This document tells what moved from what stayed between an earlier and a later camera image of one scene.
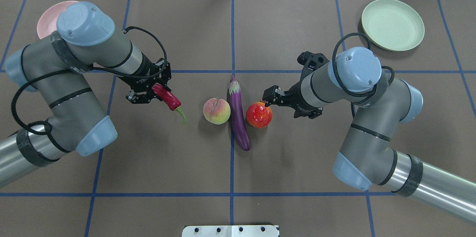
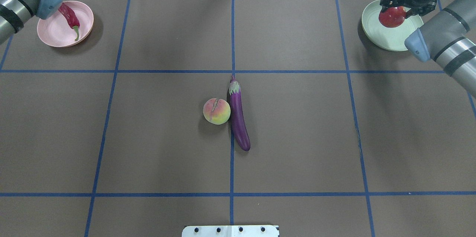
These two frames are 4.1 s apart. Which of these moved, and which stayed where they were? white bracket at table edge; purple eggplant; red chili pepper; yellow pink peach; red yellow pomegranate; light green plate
Moved: red yellow pomegranate; red chili pepper
Stayed: light green plate; yellow pink peach; white bracket at table edge; purple eggplant
